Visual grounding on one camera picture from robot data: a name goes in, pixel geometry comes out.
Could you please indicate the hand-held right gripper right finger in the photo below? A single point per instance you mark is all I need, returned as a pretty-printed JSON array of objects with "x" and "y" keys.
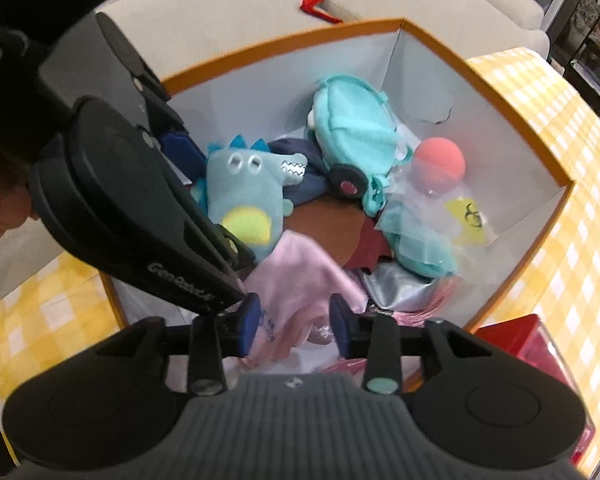
[{"x": 341, "y": 325}]

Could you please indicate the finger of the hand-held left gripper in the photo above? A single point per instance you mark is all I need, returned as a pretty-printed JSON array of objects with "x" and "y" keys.
[{"x": 182, "y": 152}]

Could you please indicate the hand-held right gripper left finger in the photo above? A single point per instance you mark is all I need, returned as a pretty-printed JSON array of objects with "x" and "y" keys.
[{"x": 249, "y": 325}]

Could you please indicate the orange cardboard box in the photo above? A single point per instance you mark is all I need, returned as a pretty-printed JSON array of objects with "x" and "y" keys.
[{"x": 510, "y": 110}]

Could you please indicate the teal fleece piece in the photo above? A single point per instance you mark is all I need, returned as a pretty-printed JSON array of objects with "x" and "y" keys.
[{"x": 420, "y": 245}]

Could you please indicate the blue dragon plush toy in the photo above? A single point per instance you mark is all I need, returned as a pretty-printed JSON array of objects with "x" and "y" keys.
[{"x": 245, "y": 195}]

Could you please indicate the coral foam ball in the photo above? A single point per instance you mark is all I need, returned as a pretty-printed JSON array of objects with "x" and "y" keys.
[{"x": 437, "y": 160}]

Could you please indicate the silver fabric cap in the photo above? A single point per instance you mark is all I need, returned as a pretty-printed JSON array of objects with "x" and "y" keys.
[{"x": 400, "y": 287}]

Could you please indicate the red box with clear lid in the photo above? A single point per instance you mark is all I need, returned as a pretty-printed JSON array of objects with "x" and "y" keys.
[{"x": 510, "y": 340}]

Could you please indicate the yellow checked tablecloth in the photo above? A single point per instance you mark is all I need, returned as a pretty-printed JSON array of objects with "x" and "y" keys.
[{"x": 580, "y": 260}]

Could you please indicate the beige sofa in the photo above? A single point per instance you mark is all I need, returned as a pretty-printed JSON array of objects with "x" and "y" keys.
[{"x": 205, "y": 20}]

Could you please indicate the brown cloth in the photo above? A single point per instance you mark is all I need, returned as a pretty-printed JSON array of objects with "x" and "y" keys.
[{"x": 330, "y": 225}]

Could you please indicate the pink cloth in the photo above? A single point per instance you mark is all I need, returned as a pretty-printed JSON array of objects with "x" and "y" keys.
[{"x": 300, "y": 270}]

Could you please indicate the clear plastic bag with rings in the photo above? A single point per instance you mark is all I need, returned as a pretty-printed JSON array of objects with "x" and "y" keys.
[{"x": 460, "y": 230}]

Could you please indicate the black shelf rack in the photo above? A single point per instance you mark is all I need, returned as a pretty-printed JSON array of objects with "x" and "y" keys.
[{"x": 587, "y": 40}]

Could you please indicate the person's left forearm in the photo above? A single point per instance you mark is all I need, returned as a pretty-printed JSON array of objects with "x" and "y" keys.
[{"x": 0, "y": 210}]

